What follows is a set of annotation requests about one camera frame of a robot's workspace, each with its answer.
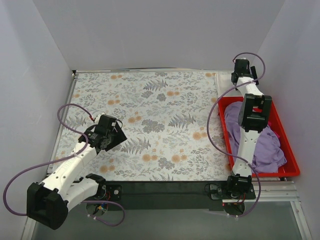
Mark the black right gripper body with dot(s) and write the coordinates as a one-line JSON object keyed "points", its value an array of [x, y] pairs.
{"points": [[253, 72]]}

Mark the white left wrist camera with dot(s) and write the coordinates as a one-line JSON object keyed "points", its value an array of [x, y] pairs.
{"points": [[98, 117]]}

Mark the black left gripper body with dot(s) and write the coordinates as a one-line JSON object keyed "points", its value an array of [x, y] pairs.
{"points": [[116, 135]]}

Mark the aluminium table frame rail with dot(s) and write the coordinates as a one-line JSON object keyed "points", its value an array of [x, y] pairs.
{"points": [[274, 214]]}

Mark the red plastic bin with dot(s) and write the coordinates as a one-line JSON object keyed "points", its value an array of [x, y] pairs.
{"points": [[290, 169]]}

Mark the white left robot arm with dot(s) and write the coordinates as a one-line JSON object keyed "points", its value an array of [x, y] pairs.
{"points": [[50, 201]]}

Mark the floral patterned table mat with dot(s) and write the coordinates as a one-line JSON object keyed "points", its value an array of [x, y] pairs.
{"points": [[172, 127]]}

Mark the white t shirt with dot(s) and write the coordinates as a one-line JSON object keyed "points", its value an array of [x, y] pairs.
{"points": [[223, 82]]}

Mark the purple t shirt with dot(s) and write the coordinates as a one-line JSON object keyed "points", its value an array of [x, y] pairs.
{"points": [[268, 156]]}

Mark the pink garment in bin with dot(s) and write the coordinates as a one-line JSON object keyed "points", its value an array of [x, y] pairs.
{"points": [[272, 128]]}

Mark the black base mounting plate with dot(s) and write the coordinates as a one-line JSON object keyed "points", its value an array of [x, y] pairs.
{"points": [[171, 195]]}

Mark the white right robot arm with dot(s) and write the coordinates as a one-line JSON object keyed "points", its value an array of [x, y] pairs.
{"points": [[253, 119]]}

